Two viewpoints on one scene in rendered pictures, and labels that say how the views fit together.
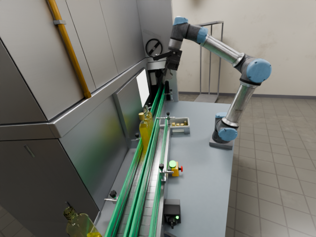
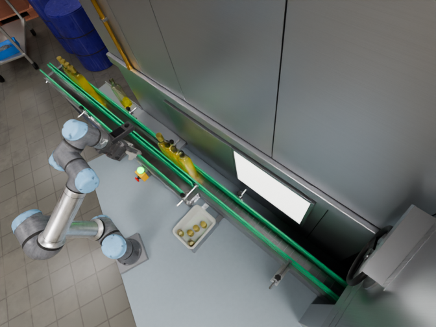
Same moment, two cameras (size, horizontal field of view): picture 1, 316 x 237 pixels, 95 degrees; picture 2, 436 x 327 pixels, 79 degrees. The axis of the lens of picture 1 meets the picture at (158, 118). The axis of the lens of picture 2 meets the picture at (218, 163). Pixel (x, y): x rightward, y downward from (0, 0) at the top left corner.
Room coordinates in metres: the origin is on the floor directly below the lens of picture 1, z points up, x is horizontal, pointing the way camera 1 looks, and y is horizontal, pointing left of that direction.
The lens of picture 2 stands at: (1.73, -0.36, 2.34)
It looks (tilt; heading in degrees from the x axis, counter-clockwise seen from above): 61 degrees down; 135
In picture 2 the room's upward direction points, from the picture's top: 16 degrees counter-clockwise
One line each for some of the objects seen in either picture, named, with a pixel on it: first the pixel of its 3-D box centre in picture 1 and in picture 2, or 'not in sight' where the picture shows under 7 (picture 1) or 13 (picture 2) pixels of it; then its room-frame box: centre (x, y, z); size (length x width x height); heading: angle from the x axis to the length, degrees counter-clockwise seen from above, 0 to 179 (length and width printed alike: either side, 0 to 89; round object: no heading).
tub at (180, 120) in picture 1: (177, 125); (195, 228); (1.24, -0.19, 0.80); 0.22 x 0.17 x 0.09; 79
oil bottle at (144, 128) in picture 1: (145, 134); (167, 150); (0.88, 0.11, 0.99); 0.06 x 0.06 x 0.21; 80
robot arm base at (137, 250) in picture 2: (221, 133); (126, 250); (0.96, -0.50, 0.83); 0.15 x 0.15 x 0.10
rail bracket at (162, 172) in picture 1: (167, 173); not in sight; (0.54, 0.00, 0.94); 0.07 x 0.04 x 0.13; 79
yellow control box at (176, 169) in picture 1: (173, 169); (143, 173); (0.71, -0.05, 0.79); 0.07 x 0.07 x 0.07; 79
